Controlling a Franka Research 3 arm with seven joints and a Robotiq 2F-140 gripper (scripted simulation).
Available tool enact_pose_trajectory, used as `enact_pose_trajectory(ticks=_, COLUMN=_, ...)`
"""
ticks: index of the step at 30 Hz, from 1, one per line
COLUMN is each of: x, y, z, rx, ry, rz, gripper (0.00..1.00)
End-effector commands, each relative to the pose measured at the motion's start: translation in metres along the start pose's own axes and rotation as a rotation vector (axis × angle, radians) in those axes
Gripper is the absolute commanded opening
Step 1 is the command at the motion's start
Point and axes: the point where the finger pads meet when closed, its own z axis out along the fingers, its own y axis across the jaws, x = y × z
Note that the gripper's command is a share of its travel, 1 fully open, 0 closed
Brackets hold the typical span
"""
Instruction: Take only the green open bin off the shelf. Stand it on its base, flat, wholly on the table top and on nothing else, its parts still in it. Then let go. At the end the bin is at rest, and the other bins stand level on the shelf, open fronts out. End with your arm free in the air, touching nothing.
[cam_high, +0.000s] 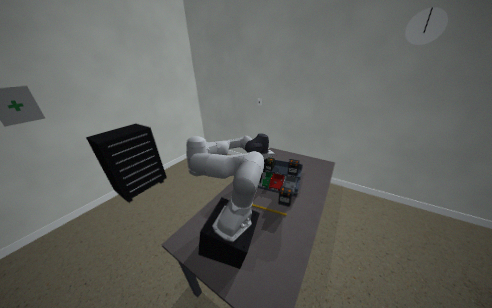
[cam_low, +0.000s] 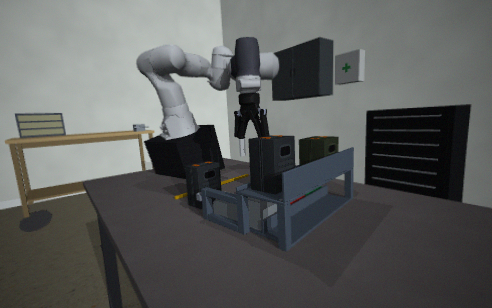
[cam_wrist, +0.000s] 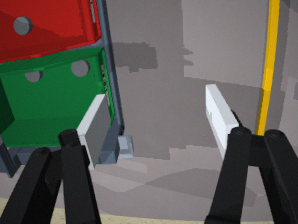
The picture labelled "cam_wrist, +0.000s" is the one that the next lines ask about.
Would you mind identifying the grey metal disc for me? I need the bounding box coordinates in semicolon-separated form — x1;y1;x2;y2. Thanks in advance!
14;16;33;35
71;59;90;77
25;71;43;83

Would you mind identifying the green bin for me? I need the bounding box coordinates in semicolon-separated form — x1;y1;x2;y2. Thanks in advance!
0;47;115;147

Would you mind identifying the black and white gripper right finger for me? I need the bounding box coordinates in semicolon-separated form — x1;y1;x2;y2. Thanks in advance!
204;84;298;224

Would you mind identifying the yellow bar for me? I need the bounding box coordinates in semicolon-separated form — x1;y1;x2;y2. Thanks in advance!
255;0;280;135

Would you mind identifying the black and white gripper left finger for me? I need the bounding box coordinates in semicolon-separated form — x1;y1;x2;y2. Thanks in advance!
0;94;111;224

